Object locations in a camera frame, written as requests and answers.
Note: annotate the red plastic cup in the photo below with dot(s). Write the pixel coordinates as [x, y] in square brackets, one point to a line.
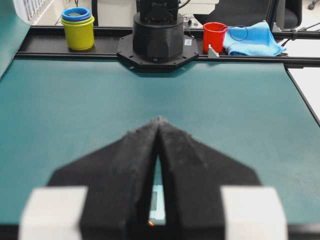
[214, 34]

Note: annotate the black office chair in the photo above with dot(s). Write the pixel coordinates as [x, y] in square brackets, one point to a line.
[250, 12]

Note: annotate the tape strip on table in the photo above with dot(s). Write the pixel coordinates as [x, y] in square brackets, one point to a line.
[157, 214]

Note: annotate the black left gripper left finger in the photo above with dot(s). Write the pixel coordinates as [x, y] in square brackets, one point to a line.
[98, 196]

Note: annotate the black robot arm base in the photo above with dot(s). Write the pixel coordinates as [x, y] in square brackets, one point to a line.
[158, 40]

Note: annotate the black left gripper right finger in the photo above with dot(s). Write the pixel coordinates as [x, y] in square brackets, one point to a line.
[210, 196]

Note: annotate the blue cloth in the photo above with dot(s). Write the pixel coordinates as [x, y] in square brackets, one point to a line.
[255, 40]

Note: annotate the yellow green cup stack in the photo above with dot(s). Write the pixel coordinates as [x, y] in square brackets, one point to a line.
[78, 28]

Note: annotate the silver corner bracket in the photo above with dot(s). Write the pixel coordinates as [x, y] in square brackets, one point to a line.
[212, 53]

